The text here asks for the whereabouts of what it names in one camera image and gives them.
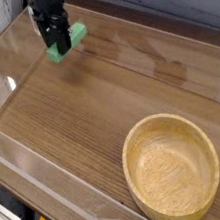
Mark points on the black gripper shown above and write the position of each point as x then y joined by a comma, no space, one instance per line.
46,14

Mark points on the brown wooden bowl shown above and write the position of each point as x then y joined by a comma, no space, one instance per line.
171,168

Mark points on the clear acrylic enclosure wall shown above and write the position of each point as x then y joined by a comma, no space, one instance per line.
63,125

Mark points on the clear acrylic corner bracket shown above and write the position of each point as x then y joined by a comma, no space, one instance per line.
34,24

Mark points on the green rectangular block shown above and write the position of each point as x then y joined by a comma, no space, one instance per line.
77,33

